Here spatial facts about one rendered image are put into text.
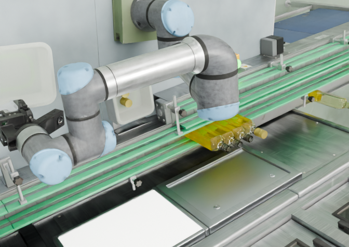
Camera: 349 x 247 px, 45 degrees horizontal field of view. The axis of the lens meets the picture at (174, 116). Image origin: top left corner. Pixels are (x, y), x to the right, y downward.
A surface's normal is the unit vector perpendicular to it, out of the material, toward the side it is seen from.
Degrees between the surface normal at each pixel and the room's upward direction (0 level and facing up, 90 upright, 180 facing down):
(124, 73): 32
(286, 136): 89
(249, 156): 90
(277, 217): 90
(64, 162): 7
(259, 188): 90
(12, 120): 6
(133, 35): 2
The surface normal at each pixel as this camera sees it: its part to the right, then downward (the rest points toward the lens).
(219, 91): 0.02, 0.42
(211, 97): -0.33, 0.43
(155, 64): 0.45, -0.25
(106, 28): 0.57, 0.29
